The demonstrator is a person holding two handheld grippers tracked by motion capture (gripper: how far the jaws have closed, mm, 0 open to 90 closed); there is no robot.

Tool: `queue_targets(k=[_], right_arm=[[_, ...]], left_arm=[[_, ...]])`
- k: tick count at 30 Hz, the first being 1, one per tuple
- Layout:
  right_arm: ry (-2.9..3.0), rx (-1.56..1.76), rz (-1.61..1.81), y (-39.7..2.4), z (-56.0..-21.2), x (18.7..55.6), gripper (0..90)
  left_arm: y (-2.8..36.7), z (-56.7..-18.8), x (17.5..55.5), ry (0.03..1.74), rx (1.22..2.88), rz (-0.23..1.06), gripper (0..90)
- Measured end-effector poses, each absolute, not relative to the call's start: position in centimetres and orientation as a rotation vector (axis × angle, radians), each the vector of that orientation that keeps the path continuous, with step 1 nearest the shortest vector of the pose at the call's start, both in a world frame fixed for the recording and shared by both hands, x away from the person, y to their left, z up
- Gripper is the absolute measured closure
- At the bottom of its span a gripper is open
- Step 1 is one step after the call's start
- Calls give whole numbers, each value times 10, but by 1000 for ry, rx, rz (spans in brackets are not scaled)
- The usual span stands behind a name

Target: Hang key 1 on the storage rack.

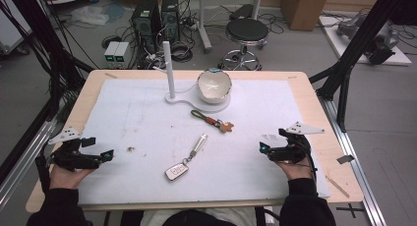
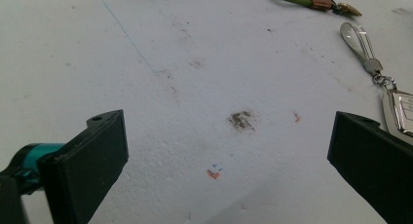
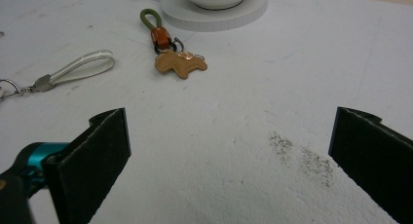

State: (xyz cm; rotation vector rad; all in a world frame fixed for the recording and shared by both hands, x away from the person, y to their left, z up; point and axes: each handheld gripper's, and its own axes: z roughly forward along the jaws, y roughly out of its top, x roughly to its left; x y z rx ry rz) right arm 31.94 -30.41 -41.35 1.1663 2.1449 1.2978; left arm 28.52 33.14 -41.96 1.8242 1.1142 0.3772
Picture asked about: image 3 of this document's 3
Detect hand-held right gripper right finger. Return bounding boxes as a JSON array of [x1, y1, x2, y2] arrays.
[[328, 106, 413, 224]]

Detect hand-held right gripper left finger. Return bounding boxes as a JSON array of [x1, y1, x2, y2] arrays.
[[42, 107, 132, 224]]

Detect white strap keychain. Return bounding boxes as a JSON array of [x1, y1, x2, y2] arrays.
[[0, 49, 116, 103]]

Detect white table mat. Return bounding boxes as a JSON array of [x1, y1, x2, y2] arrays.
[[0, 0, 413, 224]]

